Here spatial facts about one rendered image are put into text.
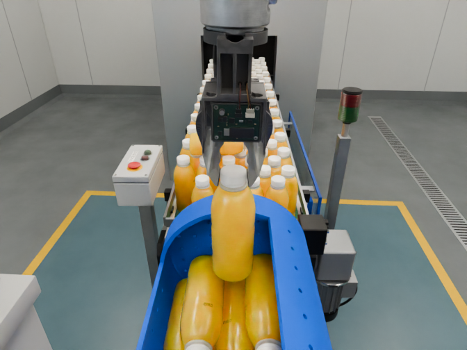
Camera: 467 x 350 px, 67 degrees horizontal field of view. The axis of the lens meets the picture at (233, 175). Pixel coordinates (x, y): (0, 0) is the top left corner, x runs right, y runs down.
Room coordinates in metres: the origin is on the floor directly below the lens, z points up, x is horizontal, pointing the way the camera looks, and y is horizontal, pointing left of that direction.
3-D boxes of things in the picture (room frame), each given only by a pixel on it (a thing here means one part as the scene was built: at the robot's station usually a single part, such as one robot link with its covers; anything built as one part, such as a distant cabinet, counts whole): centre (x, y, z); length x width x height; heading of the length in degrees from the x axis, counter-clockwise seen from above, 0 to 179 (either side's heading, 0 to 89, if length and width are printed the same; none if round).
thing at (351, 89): (1.09, -0.37, 1.18); 0.06 x 0.06 x 0.16
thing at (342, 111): (1.09, -0.37, 1.18); 0.06 x 0.06 x 0.05
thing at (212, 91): (0.41, 0.00, 1.47); 0.09 x 0.08 x 0.12; 179
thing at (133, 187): (0.92, 0.28, 1.05); 0.20 x 0.10 x 0.10; 179
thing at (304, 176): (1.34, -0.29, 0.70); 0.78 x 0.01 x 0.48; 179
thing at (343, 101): (1.09, -0.37, 1.23); 0.06 x 0.06 x 0.04
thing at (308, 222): (0.75, -0.21, 0.95); 0.10 x 0.07 x 0.10; 89
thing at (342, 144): (1.09, -0.37, 0.55); 0.04 x 0.04 x 1.10; 89
